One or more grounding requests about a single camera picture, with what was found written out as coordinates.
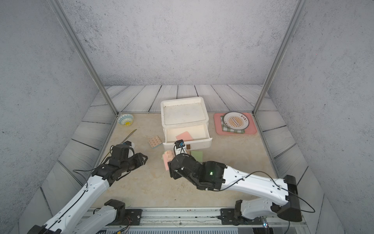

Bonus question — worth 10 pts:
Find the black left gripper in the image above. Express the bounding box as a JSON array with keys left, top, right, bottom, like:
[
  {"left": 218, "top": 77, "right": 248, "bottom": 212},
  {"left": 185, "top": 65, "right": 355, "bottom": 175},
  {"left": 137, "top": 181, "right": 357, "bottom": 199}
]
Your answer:
[{"left": 120, "top": 152, "right": 149, "bottom": 174}]

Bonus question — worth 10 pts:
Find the green sticky pad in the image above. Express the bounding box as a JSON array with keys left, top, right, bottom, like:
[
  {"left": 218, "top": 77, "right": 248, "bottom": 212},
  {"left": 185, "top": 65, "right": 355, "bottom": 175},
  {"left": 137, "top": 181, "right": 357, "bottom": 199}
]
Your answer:
[{"left": 191, "top": 151, "right": 203, "bottom": 162}]

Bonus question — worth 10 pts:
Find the white drawer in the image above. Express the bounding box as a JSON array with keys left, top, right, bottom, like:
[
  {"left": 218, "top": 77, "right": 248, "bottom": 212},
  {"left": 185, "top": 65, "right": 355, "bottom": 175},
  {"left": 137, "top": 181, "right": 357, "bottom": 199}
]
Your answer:
[{"left": 163, "top": 124, "right": 212, "bottom": 151}]

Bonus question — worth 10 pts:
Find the pink sticky pad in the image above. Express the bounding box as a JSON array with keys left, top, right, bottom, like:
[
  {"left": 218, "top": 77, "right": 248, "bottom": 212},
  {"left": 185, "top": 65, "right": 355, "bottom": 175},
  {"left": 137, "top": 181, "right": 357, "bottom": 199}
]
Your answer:
[{"left": 176, "top": 131, "right": 194, "bottom": 141}]

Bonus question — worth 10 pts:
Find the white drawer cabinet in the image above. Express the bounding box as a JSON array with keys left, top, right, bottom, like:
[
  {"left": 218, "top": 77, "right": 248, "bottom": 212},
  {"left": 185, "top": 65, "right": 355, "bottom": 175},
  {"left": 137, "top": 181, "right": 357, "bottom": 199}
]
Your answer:
[{"left": 161, "top": 97, "right": 209, "bottom": 129}]

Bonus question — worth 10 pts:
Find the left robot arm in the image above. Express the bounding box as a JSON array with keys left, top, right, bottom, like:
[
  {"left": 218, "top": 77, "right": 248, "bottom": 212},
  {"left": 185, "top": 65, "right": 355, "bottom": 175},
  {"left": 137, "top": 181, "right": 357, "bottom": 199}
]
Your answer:
[{"left": 28, "top": 152, "right": 148, "bottom": 234}]

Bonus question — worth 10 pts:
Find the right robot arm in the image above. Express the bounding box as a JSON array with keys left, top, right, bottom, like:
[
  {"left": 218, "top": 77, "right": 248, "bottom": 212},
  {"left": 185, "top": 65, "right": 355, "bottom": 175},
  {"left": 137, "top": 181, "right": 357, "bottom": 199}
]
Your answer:
[{"left": 167, "top": 153, "right": 302, "bottom": 222}]

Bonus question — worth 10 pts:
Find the small patterned bowl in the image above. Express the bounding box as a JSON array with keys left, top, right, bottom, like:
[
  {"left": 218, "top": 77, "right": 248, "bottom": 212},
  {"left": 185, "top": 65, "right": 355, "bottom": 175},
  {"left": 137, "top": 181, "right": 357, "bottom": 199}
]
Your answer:
[{"left": 117, "top": 114, "right": 134, "bottom": 126}]

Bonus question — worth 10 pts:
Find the green checkered cloth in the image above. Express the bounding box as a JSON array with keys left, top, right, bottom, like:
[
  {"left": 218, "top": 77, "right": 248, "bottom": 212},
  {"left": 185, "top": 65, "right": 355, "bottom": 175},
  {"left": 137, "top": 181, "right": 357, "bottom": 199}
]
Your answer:
[{"left": 220, "top": 116, "right": 245, "bottom": 134}]

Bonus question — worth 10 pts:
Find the white patterned plate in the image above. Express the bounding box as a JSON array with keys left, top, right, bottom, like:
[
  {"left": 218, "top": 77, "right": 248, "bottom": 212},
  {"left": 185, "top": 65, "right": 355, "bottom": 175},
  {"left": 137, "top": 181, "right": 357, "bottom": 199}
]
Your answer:
[{"left": 223, "top": 112, "right": 249, "bottom": 131}]

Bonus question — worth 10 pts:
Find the pink plastic tray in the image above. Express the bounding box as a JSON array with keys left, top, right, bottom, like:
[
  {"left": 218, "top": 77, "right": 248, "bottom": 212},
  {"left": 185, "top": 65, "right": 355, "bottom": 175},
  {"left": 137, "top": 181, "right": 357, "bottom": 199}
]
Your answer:
[{"left": 214, "top": 113, "right": 257, "bottom": 135}]

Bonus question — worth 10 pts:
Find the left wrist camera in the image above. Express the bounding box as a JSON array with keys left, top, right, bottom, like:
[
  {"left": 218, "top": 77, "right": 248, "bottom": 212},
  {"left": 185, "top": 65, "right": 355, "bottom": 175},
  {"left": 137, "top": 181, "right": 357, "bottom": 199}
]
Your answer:
[{"left": 109, "top": 141, "right": 134, "bottom": 166}]

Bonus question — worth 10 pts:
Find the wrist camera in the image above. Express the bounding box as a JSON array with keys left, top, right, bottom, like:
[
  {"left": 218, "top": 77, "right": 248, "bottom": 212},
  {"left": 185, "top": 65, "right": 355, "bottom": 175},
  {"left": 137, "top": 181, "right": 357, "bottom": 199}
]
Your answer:
[
  {"left": 173, "top": 139, "right": 186, "bottom": 156},
  {"left": 109, "top": 141, "right": 134, "bottom": 166}
]

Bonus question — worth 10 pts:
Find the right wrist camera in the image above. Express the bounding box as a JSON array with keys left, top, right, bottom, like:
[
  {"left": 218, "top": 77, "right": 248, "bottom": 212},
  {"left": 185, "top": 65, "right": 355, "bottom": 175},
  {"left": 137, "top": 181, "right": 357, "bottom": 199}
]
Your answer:
[{"left": 173, "top": 139, "right": 186, "bottom": 156}]

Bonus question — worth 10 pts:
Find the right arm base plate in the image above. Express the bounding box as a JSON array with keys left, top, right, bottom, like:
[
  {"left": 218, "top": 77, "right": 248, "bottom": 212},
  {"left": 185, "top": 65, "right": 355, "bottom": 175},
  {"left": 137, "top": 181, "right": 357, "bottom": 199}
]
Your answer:
[{"left": 217, "top": 200, "right": 263, "bottom": 226}]

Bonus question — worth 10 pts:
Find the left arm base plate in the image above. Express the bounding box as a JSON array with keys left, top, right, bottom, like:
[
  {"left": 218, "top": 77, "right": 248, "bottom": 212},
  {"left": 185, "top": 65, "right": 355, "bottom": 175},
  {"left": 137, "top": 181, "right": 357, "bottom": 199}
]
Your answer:
[{"left": 107, "top": 209, "right": 143, "bottom": 226}]

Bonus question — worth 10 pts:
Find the aluminium front rail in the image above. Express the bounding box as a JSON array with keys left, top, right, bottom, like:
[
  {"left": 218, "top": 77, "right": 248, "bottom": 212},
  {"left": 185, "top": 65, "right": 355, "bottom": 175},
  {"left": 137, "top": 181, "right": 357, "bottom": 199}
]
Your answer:
[{"left": 79, "top": 207, "right": 309, "bottom": 234}]

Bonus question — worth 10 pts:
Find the aluminium frame post left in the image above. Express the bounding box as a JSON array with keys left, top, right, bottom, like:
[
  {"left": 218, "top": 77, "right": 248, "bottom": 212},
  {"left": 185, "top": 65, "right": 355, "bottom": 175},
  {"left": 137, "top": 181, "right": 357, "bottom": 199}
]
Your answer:
[{"left": 48, "top": 0, "right": 119, "bottom": 116}]

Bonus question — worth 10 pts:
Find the aluminium frame post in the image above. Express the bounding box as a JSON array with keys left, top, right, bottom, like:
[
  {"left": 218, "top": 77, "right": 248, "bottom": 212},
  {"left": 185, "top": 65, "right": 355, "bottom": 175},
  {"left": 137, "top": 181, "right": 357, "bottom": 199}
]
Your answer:
[
  {"left": 48, "top": 0, "right": 119, "bottom": 116},
  {"left": 252, "top": 0, "right": 307, "bottom": 116}
]

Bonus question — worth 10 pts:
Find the aluminium frame post right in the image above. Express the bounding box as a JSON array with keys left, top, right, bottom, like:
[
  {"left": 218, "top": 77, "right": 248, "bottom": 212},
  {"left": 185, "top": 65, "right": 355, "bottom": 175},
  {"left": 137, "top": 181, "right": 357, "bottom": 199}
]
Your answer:
[{"left": 252, "top": 0, "right": 307, "bottom": 116}]

